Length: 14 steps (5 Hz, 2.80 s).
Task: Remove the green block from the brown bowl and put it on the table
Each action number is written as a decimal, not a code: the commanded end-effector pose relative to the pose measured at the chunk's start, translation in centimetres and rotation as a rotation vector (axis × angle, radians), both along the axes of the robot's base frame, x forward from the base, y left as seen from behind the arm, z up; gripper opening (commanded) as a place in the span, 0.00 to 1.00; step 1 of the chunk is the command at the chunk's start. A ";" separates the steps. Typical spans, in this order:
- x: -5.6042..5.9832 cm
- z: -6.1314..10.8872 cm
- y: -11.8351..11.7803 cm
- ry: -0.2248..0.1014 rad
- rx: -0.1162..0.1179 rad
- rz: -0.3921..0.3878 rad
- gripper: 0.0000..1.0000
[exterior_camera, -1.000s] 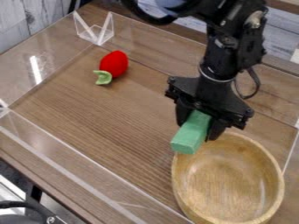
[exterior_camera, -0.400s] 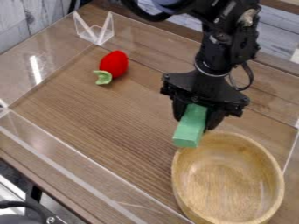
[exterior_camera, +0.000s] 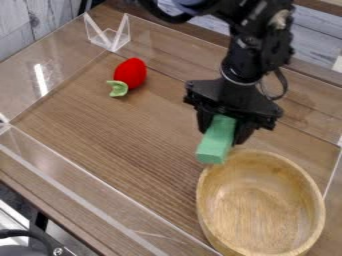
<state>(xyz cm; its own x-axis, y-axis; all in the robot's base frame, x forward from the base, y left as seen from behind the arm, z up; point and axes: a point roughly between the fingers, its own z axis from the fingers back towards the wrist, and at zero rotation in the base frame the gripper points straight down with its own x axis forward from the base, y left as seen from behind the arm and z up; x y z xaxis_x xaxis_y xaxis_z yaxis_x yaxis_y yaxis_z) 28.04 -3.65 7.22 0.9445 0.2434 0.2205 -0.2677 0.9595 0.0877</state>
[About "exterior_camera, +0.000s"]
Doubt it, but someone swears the red plush strawberry toy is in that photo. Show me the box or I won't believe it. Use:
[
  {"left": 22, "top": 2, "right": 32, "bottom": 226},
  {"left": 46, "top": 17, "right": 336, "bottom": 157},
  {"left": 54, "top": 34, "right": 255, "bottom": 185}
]
[{"left": 107, "top": 58, "right": 147, "bottom": 97}]

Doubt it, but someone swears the black cable under table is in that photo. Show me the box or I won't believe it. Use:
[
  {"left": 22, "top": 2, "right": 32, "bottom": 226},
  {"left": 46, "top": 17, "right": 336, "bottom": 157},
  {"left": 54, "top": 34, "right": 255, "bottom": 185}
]
[{"left": 0, "top": 229, "right": 59, "bottom": 256}]

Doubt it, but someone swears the brown wooden bowl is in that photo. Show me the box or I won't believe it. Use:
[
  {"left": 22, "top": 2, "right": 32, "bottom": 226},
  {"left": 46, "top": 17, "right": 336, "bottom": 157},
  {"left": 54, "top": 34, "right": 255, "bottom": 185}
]
[{"left": 197, "top": 149, "right": 326, "bottom": 256}]

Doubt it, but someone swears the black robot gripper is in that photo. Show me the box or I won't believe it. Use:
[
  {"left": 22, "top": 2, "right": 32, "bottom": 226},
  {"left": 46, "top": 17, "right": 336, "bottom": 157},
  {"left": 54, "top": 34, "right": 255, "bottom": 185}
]
[{"left": 185, "top": 76, "right": 284, "bottom": 145}]

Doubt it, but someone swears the clear acrylic corner bracket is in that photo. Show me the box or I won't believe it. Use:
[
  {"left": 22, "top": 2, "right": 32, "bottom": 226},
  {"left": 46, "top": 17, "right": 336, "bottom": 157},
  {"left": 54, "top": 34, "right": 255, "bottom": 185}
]
[{"left": 83, "top": 13, "right": 131, "bottom": 53}]

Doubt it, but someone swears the clear acrylic tray wall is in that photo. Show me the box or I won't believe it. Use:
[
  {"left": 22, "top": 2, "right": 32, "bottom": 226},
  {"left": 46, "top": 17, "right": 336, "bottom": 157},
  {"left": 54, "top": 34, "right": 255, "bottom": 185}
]
[{"left": 0, "top": 6, "right": 342, "bottom": 256}]

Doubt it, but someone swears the green rectangular block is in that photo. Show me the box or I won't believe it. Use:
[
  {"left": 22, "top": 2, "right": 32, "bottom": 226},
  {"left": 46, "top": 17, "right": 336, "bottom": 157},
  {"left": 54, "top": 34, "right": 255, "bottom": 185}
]
[{"left": 197, "top": 115, "right": 237, "bottom": 164}]

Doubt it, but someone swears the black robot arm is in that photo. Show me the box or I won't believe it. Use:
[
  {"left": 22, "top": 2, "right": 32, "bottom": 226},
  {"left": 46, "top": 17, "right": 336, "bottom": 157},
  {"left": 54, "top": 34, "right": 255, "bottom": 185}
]
[{"left": 173, "top": 0, "right": 294, "bottom": 144}]

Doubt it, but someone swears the black table leg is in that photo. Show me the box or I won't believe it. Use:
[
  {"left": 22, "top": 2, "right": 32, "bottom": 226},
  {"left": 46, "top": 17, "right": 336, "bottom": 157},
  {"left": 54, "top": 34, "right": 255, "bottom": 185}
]
[{"left": 30, "top": 211, "right": 48, "bottom": 238}]

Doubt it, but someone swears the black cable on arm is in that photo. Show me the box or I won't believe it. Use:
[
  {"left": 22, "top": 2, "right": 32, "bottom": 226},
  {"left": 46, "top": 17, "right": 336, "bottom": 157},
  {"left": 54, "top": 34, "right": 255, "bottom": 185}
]
[{"left": 257, "top": 68, "right": 290, "bottom": 102}]

